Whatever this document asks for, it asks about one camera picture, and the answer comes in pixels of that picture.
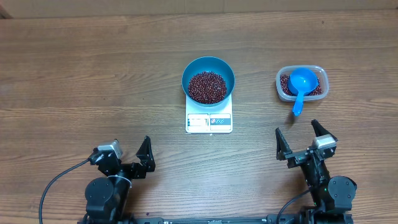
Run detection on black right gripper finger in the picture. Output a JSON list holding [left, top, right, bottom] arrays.
[[275, 128, 292, 161], [311, 119, 338, 142]]

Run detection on blue plastic measuring scoop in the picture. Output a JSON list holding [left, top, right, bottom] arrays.
[[288, 68, 318, 116]]

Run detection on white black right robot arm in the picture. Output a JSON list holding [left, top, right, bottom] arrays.
[[272, 119, 358, 224]]

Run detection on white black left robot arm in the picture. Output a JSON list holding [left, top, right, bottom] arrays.
[[81, 136, 155, 223]]

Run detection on white digital kitchen scale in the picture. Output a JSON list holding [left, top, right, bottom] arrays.
[[185, 95, 233, 134]]

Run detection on red beans in bowl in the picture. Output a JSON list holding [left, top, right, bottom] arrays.
[[188, 71, 228, 105]]

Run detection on teal bowl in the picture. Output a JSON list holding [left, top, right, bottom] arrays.
[[182, 56, 236, 106]]

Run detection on clear plastic bean container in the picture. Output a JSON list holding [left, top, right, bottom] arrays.
[[275, 65, 330, 102]]

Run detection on red beans in container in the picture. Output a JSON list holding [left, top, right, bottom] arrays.
[[280, 74, 322, 96]]

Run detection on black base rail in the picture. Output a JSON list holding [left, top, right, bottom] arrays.
[[77, 213, 354, 224]]

